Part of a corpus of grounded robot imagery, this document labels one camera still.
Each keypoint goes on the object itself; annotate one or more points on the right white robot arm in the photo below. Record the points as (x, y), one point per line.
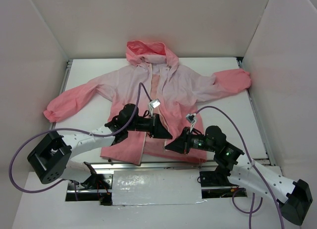
(293, 198)

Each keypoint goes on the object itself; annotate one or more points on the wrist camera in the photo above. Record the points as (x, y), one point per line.
(152, 105)
(191, 118)

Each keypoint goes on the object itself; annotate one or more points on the white foil-taped panel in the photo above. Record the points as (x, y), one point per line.
(157, 187)

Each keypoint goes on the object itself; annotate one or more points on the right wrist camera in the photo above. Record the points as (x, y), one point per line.
(191, 118)

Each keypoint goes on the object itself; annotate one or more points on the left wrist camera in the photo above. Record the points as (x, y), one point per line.
(152, 105)

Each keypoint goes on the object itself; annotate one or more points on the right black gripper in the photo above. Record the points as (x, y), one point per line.
(184, 142)

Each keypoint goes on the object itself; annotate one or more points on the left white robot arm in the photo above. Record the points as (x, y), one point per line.
(51, 158)

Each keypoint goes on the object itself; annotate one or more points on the pink gradient hooded jacket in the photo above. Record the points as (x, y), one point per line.
(153, 72)

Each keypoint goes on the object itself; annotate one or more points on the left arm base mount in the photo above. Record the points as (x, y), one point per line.
(97, 187)

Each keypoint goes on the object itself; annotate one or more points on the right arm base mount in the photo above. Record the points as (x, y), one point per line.
(214, 184)

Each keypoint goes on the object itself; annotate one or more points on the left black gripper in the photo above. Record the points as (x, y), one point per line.
(153, 125)

